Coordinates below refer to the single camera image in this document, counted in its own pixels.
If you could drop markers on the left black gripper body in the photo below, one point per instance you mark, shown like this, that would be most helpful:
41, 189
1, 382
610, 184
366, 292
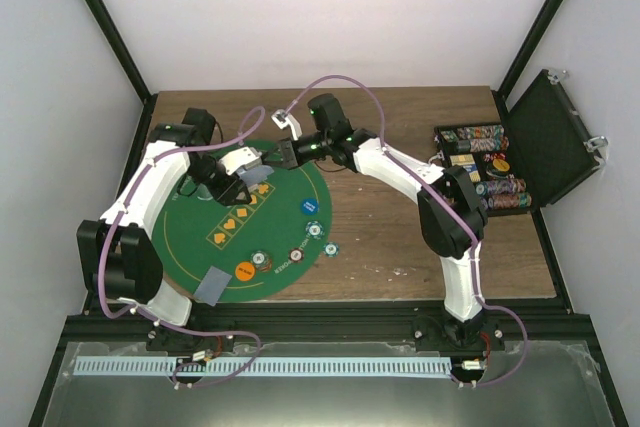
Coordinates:
220, 193

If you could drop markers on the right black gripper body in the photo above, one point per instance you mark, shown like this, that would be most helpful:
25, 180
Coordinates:
293, 163

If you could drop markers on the blue small blind button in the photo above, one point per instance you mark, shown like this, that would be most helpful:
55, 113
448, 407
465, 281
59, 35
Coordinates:
309, 206

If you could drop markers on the poker chip stack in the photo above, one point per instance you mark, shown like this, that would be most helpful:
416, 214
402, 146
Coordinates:
315, 230
261, 260

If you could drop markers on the orange big blind button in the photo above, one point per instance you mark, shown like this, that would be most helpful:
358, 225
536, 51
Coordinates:
245, 271

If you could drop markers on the red poker chip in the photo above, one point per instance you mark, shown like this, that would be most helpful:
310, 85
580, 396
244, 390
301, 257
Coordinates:
296, 255

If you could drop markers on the single teal poker chip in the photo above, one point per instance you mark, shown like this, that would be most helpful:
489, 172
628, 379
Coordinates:
331, 249

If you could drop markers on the blue checkered playing card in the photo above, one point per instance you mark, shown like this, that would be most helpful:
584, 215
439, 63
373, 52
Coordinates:
212, 286

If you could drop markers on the blue playing card deck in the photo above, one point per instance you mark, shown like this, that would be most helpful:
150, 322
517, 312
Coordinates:
255, 175

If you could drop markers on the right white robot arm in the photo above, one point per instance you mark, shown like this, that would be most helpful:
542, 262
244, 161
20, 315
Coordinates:
452, 218

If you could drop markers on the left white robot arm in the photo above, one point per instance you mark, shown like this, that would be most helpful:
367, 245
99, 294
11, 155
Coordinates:
119, 262

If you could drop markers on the green round poker mat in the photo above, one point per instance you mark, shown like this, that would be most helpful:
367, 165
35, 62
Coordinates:
193, 233

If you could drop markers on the light blue slotted strip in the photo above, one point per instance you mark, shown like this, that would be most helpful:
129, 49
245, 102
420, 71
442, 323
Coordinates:
409, 367

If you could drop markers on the black poker case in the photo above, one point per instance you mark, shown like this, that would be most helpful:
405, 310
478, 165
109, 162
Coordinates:
535, 154

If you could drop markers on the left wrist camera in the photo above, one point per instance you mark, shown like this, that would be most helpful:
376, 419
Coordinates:
244, 158

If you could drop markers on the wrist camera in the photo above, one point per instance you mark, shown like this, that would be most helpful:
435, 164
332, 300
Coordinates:
286, 121
244, 158

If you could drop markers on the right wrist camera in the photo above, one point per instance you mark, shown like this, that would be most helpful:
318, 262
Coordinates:
286, 121

